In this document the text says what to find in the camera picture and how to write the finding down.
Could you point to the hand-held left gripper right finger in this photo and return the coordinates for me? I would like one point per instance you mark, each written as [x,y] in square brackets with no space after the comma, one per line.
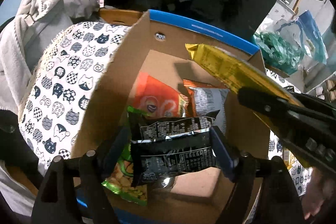
[223,153]

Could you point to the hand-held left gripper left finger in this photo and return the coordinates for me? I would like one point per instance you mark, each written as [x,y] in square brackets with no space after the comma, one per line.
[118,145]

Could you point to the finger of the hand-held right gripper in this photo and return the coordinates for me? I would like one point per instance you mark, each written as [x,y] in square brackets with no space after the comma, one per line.
[262,103]

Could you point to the green snack packet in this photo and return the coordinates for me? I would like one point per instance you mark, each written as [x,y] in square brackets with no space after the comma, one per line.
[126,179]

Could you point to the black snack packet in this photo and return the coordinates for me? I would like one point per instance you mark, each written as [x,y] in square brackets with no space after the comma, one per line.
[173,158]
[178,127]

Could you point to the white snack packet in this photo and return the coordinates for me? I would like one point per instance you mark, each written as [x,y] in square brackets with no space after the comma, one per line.
[210,100]

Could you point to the long gold snack packet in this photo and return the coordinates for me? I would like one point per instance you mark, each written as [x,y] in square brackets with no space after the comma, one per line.
[225,64]

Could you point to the red snack packet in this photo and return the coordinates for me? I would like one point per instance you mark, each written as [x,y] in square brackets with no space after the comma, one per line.
[149,94]

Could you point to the blue cardboard box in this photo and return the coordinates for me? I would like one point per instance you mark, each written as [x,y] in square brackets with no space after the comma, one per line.
[113,82]

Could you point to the person's right hand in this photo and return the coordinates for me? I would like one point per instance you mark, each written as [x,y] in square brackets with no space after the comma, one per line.
[320,195]

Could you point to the green plastic bag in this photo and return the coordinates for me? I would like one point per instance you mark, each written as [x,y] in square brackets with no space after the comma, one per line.
[278,50]

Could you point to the white plastic bag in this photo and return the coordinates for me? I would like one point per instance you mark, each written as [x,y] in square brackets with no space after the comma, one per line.
[286,27]

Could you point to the cat print cloth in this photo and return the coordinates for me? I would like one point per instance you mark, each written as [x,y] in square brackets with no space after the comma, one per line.
[65,77]

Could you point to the blue plastic bag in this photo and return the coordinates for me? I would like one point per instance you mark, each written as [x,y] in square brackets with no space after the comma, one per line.
[312,32]

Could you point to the small pink packet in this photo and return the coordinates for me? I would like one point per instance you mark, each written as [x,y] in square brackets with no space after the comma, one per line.
[101,1]

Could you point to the grey garment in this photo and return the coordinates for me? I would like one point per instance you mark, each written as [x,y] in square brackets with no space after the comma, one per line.
[78,1]

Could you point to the pile of grey clothes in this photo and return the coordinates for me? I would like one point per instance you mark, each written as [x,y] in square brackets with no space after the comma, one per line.
[31,19]

